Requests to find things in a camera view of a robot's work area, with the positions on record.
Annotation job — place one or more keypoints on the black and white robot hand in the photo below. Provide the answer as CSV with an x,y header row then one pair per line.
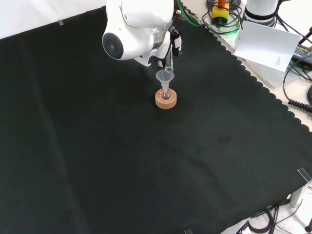
x,y
176,44

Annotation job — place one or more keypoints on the clear plastic funnel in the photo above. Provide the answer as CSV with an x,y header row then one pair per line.
x,y
162,78

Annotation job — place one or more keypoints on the black bench cloth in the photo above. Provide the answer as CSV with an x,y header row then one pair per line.
x,y
97,146

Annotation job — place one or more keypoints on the clear round-bottom flask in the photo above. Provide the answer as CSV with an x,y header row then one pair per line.
x,y
166,96

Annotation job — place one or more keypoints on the clear graduated cylinder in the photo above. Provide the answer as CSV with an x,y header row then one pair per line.
x,y
170,61

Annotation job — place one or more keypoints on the pale board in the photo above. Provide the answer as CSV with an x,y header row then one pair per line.
x,y
265,44

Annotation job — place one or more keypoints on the clear tape strip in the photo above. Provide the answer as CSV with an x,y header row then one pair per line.
x,y
304,174
61,22

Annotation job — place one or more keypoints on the yellow stop button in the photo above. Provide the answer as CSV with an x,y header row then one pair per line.
x,y
220,13

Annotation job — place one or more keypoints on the black power adapter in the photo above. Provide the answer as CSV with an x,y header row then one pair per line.
x,y
303,52

